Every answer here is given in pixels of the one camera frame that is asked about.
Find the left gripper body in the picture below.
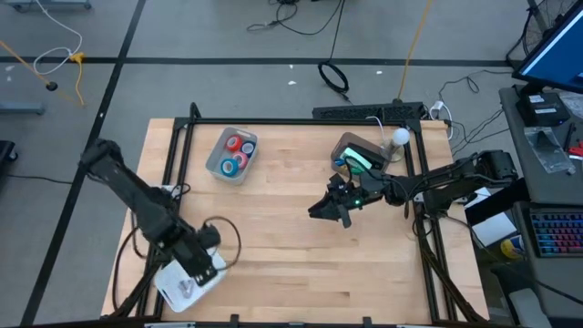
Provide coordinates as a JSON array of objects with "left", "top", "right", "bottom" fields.
[{"left": 170, "top": 222, "right": 222, "bottom": 287}]

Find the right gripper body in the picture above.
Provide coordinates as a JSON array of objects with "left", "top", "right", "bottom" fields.
[{"left": 327, "top": 175, "right": 388, "bottom": 229}]

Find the mint green stapler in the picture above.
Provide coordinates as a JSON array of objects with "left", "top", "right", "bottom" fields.
[{"left": 341, "top": 146, "right": 373, "bottom": 174}]

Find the large black stapler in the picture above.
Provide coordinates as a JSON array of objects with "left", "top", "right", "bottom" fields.
[{"left": 350, "top": 142, "right": 388, "bottom": 170}]

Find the light blue tape roll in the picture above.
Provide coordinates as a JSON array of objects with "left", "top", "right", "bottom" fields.
[{"left": 220, "top": 158, "right": 240, "bottom": 178}]

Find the smoky translucent plastic bin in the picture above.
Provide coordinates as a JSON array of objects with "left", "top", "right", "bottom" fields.
[{"left": 330, "top": 131, "right": 392, "bottom": 183}]

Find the table lamp white globe bulb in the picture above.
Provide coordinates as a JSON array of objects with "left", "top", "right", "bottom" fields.
[{"left": 380, "top": 127, "right": 411, "bottom": 164}]

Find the black perforated metal bar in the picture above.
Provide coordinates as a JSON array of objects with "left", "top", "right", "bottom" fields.
[{"left": 312, "top": 100, "right": 425, "bottom": 123}]

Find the light grey plastic bin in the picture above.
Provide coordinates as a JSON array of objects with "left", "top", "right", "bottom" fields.
[{"left": 205, "top": 126, "right": 260, "bottom": 186}]

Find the grey equipment cart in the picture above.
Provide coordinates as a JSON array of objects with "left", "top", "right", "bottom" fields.
[{"left": 498, "top": 84, "right": 583, "bottom": 206}]

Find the clear plastic bag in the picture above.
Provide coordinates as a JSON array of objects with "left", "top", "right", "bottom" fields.
[{"left": 523, "top": 126, "right": 576, "bottom": 175}]

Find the black mini computer box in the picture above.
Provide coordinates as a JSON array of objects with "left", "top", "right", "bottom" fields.
[{"left": 516, "top": 92, "right": 570, "bottom": 128}]

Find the backlit keyboard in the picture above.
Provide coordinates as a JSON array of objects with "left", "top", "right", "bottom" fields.
[{"left": 527, "top": 210, "right": 583, "bottom": 259}]

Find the grey furniture foot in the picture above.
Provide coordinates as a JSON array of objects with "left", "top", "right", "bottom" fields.
[{"left": 0, "top": 100, "right": 46, "bottom": 116}]

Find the black computer monitor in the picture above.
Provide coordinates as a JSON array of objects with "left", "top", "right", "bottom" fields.
[{"left": 512, "top": 2, "right": 583, "bottom": 95}]

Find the black floor fan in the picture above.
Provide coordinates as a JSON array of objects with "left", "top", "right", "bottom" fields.
[{"left": 505, "top": 0, "right": 579, "bottom": 69}]

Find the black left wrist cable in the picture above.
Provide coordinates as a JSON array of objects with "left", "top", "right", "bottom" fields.
[{"left": 201, "top": 216, "right": 242, "bottom": 271}]

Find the black aluminium table frame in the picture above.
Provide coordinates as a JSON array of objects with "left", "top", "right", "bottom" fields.
[{"left": 108, "top": 102, "right": 491, "bottom": 328}]

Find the black coiled floor cable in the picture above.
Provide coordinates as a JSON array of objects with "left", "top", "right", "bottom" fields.
[{"left": 317, "top": 61, "right": 351, "bottom": 102}]

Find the yellow hanging cable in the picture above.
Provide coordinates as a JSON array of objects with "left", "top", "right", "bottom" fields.
[
  {"left": 0, "top": 39, "right": 87, "bottom": 108},
  {"left": 396, "top": 0, "right": 434, "bottom": 102}
]

